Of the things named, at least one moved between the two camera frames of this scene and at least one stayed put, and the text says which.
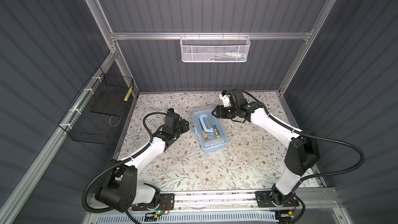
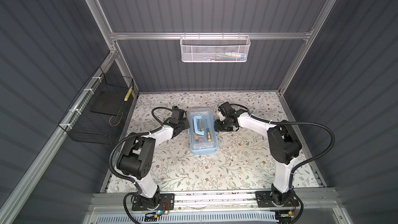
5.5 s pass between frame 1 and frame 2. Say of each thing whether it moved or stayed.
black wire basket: stayed
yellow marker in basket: stayed
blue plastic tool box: moved
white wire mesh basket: stayed
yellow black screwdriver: moved
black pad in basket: stayed
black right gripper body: moved
